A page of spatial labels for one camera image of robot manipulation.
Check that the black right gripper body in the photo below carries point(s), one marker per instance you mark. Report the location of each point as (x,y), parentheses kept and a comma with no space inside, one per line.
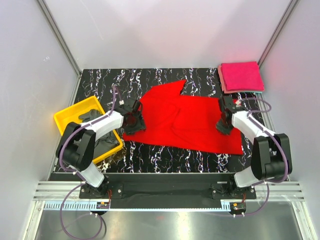
(224,127)

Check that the grey t-shirt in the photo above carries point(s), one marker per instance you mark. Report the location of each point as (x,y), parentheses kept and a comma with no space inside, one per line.
(105,143)

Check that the folded salmon pink t-shirt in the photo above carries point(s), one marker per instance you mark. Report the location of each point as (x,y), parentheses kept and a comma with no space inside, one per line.
(222,82)

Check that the left aluminium corner post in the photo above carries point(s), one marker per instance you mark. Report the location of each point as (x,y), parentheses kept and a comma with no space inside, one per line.
(58,35)

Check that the yellow plastic bin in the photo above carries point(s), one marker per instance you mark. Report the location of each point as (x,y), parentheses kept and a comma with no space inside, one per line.
(71,114)

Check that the aluminium corner post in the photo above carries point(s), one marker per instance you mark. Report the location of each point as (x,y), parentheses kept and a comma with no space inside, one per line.
(58,35)
(278,30)

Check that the right aluminium corner post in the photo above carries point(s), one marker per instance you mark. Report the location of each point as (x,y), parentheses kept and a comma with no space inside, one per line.
(278,30)

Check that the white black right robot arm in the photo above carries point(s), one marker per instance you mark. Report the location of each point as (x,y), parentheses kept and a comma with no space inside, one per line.
(271,154)

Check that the white slotted cable duct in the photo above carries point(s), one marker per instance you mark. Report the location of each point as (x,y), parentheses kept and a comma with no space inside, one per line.
(220,206)

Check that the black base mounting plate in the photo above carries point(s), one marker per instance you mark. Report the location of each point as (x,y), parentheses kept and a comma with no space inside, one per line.
(169,177)

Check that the red t-shirt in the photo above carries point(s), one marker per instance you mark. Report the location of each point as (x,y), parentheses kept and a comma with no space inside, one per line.
(184,121)

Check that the folded teal t-shirt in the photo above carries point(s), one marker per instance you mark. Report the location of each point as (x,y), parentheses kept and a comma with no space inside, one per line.
(251,92)

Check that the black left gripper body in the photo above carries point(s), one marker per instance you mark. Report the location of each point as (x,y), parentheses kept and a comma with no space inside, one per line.
(137,125)

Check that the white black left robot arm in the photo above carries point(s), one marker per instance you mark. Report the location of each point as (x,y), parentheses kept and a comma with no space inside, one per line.
(77,145)

